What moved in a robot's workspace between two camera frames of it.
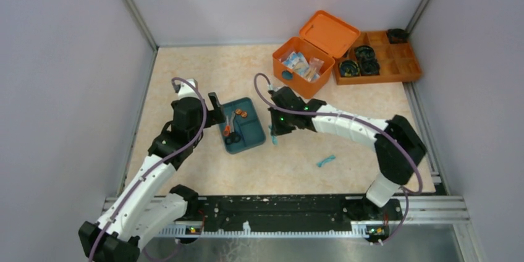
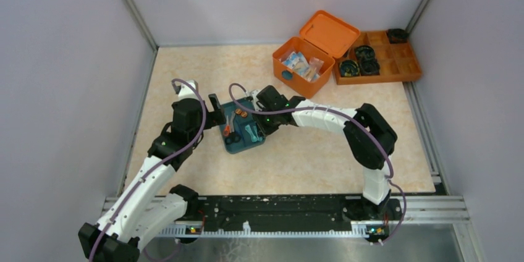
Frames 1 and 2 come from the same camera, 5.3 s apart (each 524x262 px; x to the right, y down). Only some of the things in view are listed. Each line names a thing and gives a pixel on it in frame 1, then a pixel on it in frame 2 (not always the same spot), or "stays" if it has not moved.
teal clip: [273, 133] -> [254, 138]
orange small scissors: [226, 131] stays
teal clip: [319, 164] -> [255, 138]
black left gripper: [214, 110] stays
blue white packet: [297, 62] stays
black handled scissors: [233, 136] stays
